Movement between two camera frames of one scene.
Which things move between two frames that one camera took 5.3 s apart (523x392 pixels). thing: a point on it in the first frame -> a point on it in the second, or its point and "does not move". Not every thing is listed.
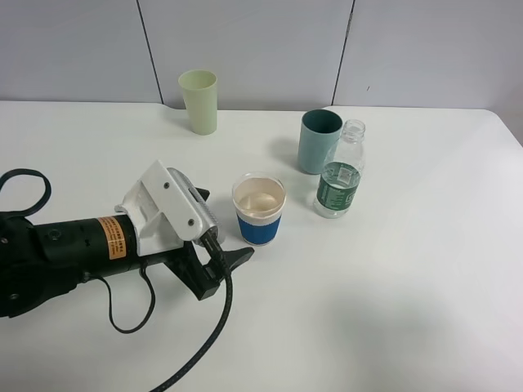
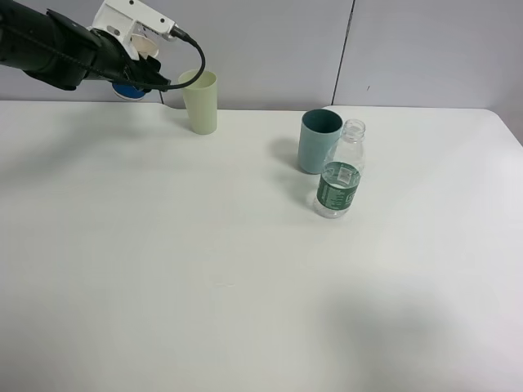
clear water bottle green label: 340,179 does not move
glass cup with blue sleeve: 258,198 -> 145,47
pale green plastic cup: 199,88 does not move
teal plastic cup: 319,139 does not move
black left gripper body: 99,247 -> 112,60
